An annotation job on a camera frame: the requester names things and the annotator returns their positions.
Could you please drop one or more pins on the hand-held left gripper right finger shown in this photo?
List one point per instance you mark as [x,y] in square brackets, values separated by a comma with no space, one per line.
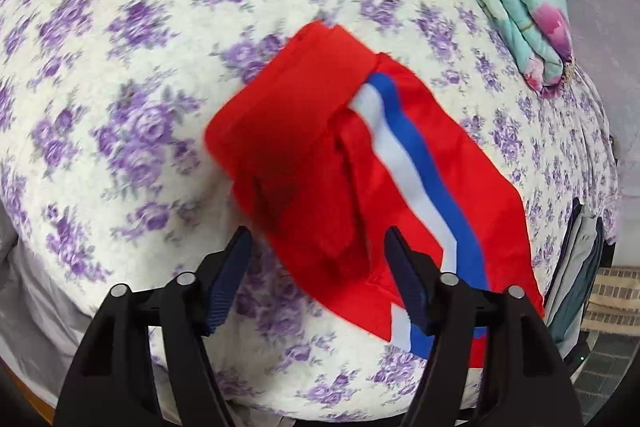
[410,287]

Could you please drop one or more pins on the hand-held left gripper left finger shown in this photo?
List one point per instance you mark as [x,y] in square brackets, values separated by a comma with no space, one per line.
[227,282]

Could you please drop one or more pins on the red pants with blue-white stripe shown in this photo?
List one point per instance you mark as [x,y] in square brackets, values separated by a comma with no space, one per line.
[300,147]

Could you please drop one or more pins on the dark navy pants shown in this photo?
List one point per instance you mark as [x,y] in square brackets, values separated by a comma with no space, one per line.
[567,237]

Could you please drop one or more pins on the dark teal pants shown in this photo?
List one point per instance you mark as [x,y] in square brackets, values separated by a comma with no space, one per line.
[582,302]

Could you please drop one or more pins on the grey pants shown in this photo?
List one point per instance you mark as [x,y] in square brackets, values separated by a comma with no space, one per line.
[582,257]

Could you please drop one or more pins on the grey cloth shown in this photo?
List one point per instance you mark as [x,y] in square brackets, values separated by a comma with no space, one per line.
[30,317]

